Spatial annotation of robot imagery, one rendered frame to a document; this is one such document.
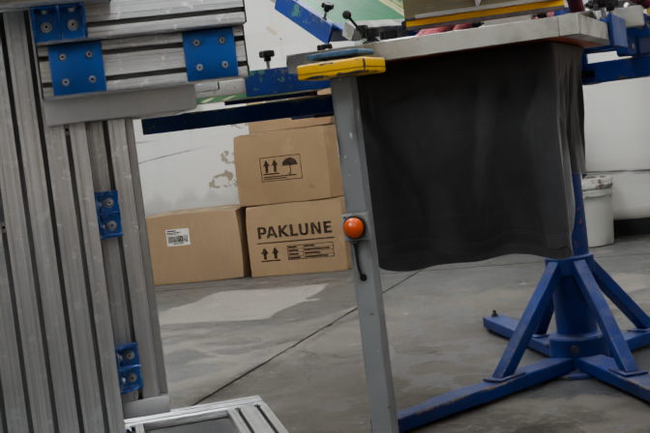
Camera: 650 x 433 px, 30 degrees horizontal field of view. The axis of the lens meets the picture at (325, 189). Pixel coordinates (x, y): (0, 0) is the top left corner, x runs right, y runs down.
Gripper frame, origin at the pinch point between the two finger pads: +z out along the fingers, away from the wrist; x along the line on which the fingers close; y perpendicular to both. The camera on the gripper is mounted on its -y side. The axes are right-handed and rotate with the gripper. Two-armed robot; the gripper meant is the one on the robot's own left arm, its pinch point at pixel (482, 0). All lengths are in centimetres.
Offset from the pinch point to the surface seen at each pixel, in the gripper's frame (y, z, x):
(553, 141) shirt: -21, 33, 49
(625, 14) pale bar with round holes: -30.4, 6.2, -23.7
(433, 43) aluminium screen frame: -2, 12, 58
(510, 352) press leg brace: 15, 97, -59
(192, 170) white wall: 283, 44, -414
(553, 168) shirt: -21, 39, 49
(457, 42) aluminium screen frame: -6, 12, 58
